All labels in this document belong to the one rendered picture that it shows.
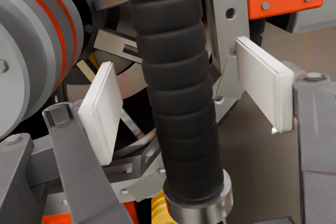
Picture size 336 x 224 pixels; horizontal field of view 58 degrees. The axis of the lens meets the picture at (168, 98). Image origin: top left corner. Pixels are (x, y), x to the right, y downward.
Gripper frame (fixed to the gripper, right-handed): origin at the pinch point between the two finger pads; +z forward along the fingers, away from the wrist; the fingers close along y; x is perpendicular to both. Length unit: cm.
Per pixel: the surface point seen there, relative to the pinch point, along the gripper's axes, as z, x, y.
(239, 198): 77, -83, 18
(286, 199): 73, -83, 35
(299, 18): 35.3, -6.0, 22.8
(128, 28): 45.7, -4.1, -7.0
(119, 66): 45.7, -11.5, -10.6
